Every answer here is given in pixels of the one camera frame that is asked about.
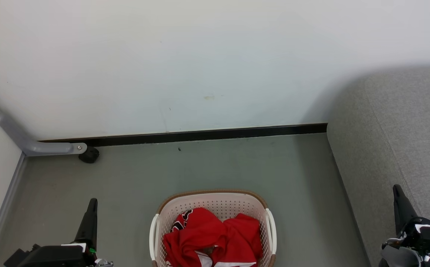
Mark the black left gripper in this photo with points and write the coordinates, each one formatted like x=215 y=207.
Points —
x=51 y=256

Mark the grey fabric sofa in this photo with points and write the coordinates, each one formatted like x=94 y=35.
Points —
x=404 y=129

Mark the red and white garment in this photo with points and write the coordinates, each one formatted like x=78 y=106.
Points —
x=203 y=233

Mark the cream perforated laundry basket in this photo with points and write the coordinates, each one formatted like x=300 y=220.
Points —
x=218 y=202

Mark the black round levelling foot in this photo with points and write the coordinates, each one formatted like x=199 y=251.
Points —
x=89 y=155

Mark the black baseboard strip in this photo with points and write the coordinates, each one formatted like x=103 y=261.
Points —
x=200 y=135

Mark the grey skirting strip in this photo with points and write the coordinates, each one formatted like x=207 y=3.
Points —
x=3 y=211

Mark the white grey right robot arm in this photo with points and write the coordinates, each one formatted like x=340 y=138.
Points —
x=396 y=258

